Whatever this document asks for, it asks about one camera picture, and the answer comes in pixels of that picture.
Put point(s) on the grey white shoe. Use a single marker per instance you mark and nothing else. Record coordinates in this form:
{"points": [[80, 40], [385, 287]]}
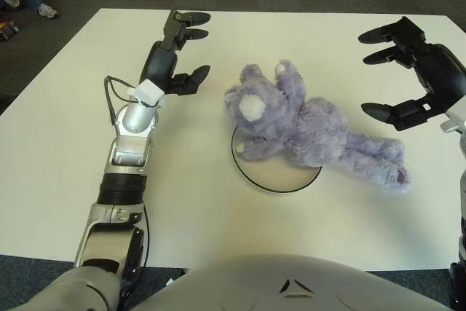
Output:
{"points": [[11, 0]]}

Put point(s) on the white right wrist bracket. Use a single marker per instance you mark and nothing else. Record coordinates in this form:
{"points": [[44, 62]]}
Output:
{"points": [[457, 114]]}

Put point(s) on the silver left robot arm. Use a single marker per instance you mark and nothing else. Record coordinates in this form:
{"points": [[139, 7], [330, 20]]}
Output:
{"points": [[127, 150]]}

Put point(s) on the dark object on floor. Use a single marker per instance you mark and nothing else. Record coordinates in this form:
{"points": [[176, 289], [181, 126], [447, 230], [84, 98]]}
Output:
{"points": [[9, 30]]}

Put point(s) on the white sneaker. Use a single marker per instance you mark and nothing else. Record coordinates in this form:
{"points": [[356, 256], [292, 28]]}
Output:
{"points": [[48, 10]]}

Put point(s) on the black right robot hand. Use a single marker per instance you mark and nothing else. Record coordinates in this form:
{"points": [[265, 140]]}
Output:
{"points": [[444, 74]]}

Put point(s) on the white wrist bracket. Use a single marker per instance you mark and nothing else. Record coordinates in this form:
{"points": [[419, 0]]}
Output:
{"points": [[457, 114], [147, 90]]}

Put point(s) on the purple plush teddy bear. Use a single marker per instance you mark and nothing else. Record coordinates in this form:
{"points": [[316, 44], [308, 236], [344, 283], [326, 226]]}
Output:
{"points": [[313, 132]]}

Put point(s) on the silver robot torso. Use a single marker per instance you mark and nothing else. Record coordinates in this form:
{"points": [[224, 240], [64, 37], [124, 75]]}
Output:
{"points": [[255, 289]]}

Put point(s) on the white plate black rim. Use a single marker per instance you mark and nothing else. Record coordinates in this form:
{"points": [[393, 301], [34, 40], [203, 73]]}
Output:
{"points": [[276, 176]]}

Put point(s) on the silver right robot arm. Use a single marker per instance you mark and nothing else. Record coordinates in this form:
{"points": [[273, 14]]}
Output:
{"points": [[459, 282]]}

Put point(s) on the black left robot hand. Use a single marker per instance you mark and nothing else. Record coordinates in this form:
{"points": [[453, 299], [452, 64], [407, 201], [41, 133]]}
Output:
{"points": [[160, 63]]}

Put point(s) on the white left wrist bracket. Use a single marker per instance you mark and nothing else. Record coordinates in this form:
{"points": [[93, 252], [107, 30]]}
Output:
{"points": [[147, 90]]}

